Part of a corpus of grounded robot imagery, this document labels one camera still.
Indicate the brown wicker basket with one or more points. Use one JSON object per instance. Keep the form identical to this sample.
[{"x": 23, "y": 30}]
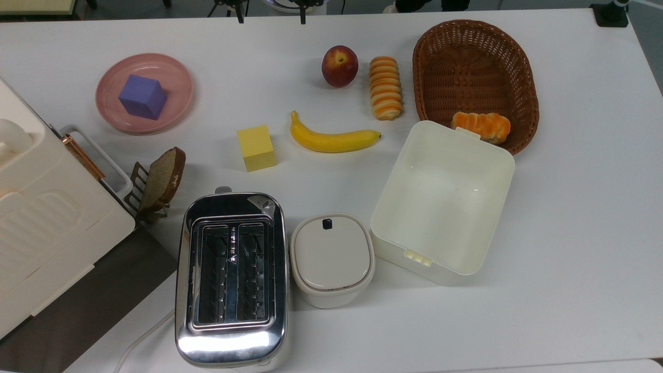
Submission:
[{"x": 474, "y": 67}]

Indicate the striped spiral bread roll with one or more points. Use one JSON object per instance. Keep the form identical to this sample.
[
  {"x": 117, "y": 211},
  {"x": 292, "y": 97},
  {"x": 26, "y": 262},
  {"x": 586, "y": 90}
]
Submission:
[{"x": 385, "y": 88}]

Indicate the purple cube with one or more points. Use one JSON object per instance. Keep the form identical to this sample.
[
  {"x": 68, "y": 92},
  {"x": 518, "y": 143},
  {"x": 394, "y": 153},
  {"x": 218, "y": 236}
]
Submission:
[{"x": 142, "y": 97}]

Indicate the pink ceramic plate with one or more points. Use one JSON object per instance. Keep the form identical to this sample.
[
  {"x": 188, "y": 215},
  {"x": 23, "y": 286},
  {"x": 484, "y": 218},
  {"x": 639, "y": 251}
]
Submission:
[{"x": 176, "y": 77}]

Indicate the orange glazed bread loaf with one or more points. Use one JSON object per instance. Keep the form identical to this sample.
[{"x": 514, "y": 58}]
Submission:
[{"x": 481, "y": 126}]

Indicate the beige desk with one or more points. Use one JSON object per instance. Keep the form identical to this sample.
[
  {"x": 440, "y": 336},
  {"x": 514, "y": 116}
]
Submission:
[{"x": 36, "y": 6}]

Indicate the silver two-slot toaster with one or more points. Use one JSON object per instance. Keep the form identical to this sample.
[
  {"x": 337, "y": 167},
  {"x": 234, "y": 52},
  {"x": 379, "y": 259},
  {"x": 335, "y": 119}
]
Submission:
[{"x": 233, "y": 342}]

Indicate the black tripod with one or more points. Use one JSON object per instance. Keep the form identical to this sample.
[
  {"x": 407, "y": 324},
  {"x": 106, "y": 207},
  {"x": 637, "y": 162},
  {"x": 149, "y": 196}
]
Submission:
[{"x": 235, "y": 8}]

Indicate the yellow banana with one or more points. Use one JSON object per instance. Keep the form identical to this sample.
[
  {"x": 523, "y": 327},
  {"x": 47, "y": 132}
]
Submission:
[{"x": 331, "y": 141}]

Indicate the yellow cube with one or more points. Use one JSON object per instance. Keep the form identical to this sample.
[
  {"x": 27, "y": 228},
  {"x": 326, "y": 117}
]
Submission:
[{"x": 256, "y": 147}]

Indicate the cream plastic open box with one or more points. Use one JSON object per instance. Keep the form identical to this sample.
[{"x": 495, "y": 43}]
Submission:
[{"x": 440, "y": 207}]

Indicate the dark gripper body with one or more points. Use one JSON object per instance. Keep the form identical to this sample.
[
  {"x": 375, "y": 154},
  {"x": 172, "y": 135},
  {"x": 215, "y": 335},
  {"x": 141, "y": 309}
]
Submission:
[{"x": 302, "y": 3}]

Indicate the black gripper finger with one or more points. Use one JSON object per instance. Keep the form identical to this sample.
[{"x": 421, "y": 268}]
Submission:
[{"x": 303, "y": 16}]

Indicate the brown bread slice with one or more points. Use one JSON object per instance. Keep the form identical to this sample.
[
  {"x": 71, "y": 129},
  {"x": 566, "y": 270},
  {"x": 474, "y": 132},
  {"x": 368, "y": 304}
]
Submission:
[{"x": 166, "y": 178}]

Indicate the small cream lidded bin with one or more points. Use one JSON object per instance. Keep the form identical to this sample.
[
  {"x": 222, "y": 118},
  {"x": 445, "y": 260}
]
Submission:
[{"x": 331, "y": 256}]

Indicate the red apple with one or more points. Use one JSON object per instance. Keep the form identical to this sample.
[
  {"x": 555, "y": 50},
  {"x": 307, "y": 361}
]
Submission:
[{"x": 339, "y": 66}]

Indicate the cream toy cabinet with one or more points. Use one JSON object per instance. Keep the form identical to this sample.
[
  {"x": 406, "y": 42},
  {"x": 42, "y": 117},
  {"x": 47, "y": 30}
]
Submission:
[{"x": 46, "y": 217}]

